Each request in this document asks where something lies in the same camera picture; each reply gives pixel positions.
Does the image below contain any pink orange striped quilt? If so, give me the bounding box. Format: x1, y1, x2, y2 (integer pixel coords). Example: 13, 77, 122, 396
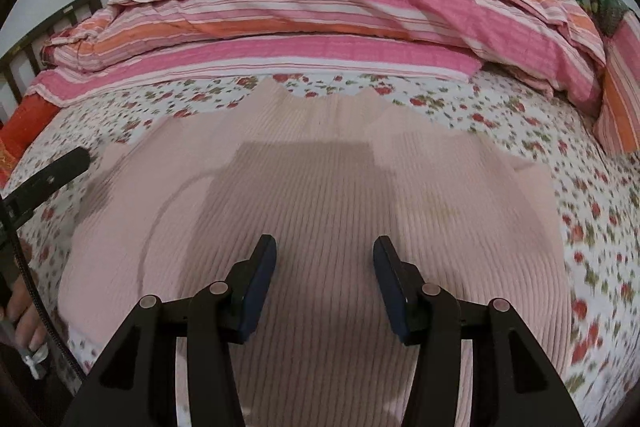
25, 0, 640, 155

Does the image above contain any pink ribbed knit sweater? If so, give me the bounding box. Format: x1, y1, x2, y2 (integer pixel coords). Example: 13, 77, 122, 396
57, 79, 573, 427

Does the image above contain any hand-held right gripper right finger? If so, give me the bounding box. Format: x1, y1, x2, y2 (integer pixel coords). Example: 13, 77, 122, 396
372, 235, 583, 427

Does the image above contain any red embroidered pillow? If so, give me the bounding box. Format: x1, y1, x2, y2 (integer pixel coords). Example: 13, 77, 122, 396
0, 94, 61, 188

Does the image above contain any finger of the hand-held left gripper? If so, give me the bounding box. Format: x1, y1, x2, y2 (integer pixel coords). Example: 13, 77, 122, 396
0, 146, 92, 228

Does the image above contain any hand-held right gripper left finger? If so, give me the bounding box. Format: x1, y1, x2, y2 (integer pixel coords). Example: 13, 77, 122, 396
62, 234, 278, 427

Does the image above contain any person's left hand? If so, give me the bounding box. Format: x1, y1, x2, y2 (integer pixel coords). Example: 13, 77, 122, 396
4, 279, 51, 358

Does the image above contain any dark wooden headboard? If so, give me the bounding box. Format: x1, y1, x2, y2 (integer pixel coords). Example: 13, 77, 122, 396
0, 0, 103, 122

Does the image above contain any floral bed sheet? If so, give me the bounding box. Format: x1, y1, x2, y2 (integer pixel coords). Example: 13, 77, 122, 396
0, 69, 640, 427

